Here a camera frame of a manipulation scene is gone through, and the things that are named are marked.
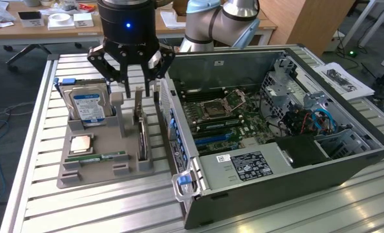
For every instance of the red small item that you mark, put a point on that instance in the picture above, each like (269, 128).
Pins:
(86, 7)

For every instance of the black chair base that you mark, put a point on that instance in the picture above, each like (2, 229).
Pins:
(27, 54)

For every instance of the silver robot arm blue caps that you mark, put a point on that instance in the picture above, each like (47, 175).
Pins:
(205, 21)

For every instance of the blue expansion slot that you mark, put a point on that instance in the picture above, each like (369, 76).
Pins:
(212, 138)

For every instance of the white box black top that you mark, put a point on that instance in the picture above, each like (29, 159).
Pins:
(30, 15)

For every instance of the printed paper stack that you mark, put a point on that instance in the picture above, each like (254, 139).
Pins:
(345, 80)

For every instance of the small metal disk bay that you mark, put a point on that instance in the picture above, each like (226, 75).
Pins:
(345, 143)

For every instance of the plain white box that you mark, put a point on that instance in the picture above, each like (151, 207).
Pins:
(82, 20)

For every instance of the metal socket cover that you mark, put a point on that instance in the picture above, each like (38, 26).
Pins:
(236, 98)

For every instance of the hard disk blue label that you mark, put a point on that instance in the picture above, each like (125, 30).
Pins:
(86, 104)

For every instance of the CPU socket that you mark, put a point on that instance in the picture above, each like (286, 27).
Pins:
(213, 108)

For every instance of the installed green RAM stick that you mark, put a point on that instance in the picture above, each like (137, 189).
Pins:
(221, 124)

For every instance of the silver CPU chip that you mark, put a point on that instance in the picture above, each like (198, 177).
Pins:
(81, 144)

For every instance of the wooden cabinet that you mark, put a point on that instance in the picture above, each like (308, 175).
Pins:
(309, 24)

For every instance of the wooden desk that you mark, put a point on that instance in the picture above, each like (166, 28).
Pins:
(91, 31)

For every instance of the blue card retainer strip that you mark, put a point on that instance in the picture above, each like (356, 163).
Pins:
(179, 138)

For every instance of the grey power supply unit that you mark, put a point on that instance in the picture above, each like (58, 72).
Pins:
(218, 170)

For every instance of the green motherboard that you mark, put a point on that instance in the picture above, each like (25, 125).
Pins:
(234, 136)

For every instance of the white label card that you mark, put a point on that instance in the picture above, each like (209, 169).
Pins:
(2, 25)

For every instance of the loose green RAM stick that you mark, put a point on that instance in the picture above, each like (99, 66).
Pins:
(98, 156)

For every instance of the white tape roll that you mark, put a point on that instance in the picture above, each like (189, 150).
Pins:
(51, 19)

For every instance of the open black PC case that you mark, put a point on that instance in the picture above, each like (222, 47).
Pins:
(277, 194)

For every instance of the loose white paper sheets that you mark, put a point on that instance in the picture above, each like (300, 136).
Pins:
(171, 20)

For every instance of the flat white box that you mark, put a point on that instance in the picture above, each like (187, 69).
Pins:
(61, 27)

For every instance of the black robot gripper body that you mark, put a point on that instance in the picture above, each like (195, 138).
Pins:
(127, 36)

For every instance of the metal disk bay cage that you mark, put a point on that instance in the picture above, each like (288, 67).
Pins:
(281, 80)

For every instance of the black NVIDIA graphics card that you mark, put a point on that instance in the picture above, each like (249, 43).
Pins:
(143, 136)

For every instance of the grey parts rack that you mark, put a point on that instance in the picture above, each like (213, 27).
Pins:
(114, 145)

